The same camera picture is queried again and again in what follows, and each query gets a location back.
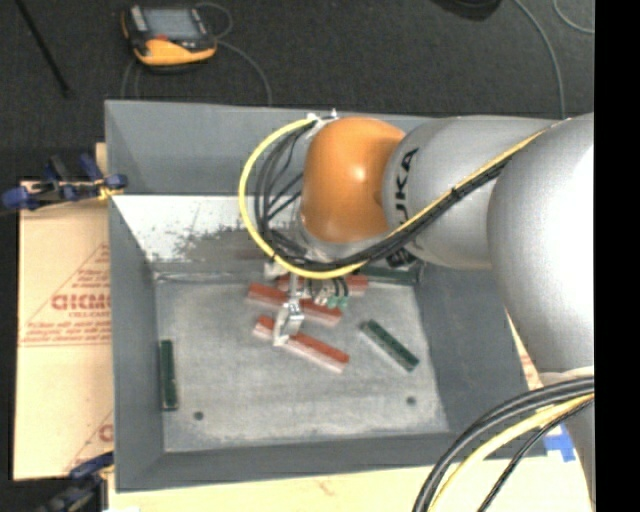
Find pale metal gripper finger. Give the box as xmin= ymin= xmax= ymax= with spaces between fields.
xmin=271 ymin=305 xmax=290 ymax=348
xmin=285 ymin=301 xmax=305 ymax=339

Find grey metal bin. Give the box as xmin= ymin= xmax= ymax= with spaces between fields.
xmin=103 ymin=99 xmax=532 ymax=491

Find dark green flat block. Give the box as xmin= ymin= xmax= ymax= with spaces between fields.
xmin=359 ymin=319 xmax=421 ymax=374
xmin=158 ymin=339 xmax=181 ymax=413
xmin=358 ymin=264 xmax=419 ymax=287

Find red-brown flat block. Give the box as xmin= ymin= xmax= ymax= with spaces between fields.
xmin=244 ymin=282 xmax=346 ymax=328
xmin=276 ymin=273 xmax=370 ymax=299
xmin=251 ymin=314 xmax=351 ymax=374

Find brown cardboard board, red print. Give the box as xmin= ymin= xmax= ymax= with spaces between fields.
xmin=12 ymin=179 xmax=116 ymax=481

